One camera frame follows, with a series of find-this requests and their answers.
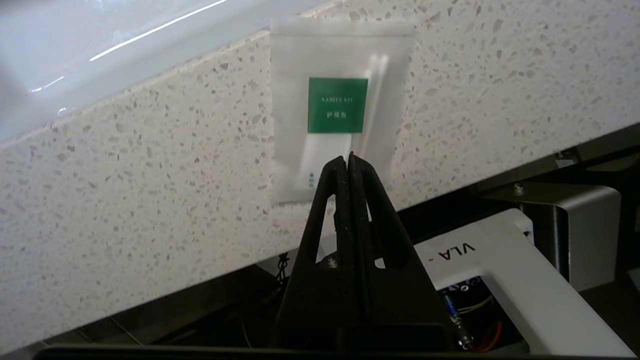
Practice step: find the white labelled robot base panel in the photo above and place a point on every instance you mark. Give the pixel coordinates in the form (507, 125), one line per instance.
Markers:
(510, 280)

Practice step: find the white comb packet green label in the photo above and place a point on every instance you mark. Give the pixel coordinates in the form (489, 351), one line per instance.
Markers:
(340, 100)

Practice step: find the silver metal bracket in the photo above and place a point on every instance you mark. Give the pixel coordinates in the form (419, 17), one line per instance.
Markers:
(575, 225)

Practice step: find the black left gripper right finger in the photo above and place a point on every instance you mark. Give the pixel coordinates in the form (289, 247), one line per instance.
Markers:
(405, 300)

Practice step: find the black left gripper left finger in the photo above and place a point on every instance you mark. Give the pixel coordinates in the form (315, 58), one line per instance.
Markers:
(320, 300)

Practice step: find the white ceramic sink basin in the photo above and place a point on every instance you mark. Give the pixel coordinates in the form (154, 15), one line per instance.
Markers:
(100, 50)

